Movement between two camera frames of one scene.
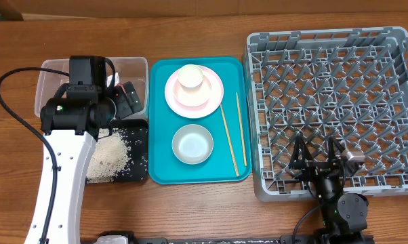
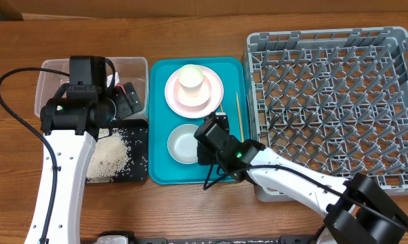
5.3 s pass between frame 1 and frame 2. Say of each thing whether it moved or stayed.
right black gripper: moved
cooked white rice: stayed
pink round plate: stayed
